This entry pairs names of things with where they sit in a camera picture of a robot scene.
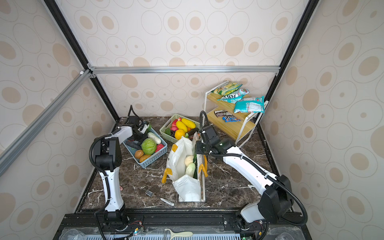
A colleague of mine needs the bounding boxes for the blue plastic vegetable basket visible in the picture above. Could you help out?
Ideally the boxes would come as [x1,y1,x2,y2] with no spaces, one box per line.
[123,129,168,169]

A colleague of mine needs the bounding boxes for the white radish with leaves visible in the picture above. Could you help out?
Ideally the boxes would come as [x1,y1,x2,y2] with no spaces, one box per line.
[185,154,195,178]

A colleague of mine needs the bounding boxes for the green cucumber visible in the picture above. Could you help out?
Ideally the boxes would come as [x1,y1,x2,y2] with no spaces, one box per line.
[193,154,198,179]

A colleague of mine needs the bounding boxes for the white grocery bag yellow handles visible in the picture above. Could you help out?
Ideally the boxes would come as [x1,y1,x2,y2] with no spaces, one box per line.
[162,133,208,203]

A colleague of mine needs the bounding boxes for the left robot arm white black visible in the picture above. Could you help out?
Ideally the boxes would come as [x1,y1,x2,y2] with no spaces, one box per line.
[89,106,149,224]

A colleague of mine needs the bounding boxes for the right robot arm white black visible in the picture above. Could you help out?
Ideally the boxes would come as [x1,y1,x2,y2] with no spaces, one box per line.
[196,111,308,226]

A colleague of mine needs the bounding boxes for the teal m&m snack bag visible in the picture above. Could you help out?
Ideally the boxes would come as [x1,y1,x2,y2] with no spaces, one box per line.
[218,89,250,104]

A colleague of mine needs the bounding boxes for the teal snack bag front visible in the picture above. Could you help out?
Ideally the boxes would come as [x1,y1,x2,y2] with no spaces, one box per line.
[234,97,265,113]

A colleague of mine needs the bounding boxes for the green yellow snack bag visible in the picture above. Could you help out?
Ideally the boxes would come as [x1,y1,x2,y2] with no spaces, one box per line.
[213,82,243,96]

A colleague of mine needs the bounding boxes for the green cabbage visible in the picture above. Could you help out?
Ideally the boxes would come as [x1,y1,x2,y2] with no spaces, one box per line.
[141,138,157,155]

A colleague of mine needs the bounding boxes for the brown potato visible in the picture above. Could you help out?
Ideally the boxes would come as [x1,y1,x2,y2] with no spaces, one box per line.
[134,150,144,160]

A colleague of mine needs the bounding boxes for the dark eggplant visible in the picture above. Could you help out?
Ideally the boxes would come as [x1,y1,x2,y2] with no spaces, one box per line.
[188,128,199,136]

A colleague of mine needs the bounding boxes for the red chili pepper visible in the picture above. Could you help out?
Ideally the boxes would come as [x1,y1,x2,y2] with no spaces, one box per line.
[156,144,164,153]

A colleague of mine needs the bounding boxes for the yellow mango back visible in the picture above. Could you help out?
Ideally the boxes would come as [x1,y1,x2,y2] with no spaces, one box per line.
[182,118,196,129]

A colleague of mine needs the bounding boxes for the yellow mango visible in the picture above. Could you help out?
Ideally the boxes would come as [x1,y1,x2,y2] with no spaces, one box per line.
[176,121,188,133]
[182,118,196,129]

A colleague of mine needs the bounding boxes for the dark chocolate bar packet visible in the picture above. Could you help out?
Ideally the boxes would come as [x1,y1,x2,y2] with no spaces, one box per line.
[214,110,232,117]

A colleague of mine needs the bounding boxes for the green plastic fruit basket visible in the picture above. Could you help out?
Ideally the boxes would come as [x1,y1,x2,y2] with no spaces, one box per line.
[160,114,201,143]

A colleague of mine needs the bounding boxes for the wrinkled yellow orange fruit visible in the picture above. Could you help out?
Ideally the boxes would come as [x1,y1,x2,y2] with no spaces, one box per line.
[175,129,186,140]

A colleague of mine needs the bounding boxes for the yellow mango front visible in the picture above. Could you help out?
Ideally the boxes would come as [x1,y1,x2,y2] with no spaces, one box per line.
[176,121,188,133]

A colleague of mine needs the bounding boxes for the pink dragon fruit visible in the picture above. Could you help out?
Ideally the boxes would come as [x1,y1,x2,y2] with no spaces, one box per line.
[170,119,178,132]

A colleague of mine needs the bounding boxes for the metal fork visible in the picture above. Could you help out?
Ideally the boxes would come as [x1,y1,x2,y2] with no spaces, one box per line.
[145,190,154,197]

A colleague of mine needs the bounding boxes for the white plastic knife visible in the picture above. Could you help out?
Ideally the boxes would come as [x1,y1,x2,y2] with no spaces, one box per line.
[160,198,175,207]

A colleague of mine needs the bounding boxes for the cream plastic spatula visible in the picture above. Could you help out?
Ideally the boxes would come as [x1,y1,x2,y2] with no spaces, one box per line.
[165,229,194,240]

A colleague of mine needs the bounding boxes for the silver aluminium side bar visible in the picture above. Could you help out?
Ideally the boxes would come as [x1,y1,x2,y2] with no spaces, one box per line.
[1,70,91,175]

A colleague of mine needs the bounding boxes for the wooden shelf white frame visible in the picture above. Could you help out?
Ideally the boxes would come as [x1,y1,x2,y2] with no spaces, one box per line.
[204,81,263,148]

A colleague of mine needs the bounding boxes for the silver aluminium frame bar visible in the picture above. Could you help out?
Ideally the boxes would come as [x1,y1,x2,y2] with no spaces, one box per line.
[91,66,280,74]

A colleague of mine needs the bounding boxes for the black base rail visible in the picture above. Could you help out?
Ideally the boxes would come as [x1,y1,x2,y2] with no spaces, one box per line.
[54,208,311,240]

